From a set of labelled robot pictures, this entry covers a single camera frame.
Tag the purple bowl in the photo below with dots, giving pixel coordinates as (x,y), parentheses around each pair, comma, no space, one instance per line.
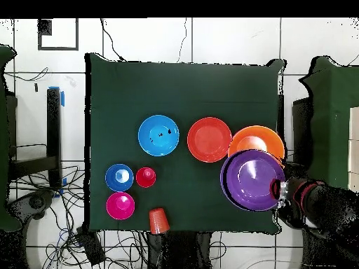
(246,182)

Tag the large orange bowl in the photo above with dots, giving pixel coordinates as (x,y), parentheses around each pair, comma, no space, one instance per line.
(252,137)

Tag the red-orange bowl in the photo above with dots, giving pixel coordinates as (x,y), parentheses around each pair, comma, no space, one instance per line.
(209,140)

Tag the orange cup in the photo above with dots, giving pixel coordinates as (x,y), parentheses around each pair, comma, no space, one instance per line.
(159,221)

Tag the light blue bowl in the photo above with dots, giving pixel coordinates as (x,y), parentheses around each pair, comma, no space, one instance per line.
(158,136)

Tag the red cup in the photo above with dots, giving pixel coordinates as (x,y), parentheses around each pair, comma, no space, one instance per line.
(145,179)

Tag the small dark blue bowl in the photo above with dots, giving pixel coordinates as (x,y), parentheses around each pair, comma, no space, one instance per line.
(112,179)

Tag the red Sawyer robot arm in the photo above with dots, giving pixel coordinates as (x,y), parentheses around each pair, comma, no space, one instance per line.
(322,207)

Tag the white box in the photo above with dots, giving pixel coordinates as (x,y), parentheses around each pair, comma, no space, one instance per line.
(354,180)
(354,123)
(354,156)

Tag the green cloth neighbouring table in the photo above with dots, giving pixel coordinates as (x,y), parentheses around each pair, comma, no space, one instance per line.
(328,112)
(4,140)

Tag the dark green table cloth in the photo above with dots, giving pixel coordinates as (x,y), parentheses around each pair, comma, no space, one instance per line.
(182,92)

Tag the small pink bowl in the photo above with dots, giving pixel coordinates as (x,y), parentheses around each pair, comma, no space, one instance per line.
(115,210)

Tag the black power adapter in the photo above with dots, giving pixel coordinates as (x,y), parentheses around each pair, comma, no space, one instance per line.
(91,248)

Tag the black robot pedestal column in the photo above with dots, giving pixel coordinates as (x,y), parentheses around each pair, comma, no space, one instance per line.
(182,249)

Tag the black stand post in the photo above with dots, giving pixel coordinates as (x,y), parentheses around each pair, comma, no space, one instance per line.
(53,126)

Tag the black square floor frame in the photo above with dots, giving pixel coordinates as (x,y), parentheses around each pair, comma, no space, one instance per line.
(45,28)

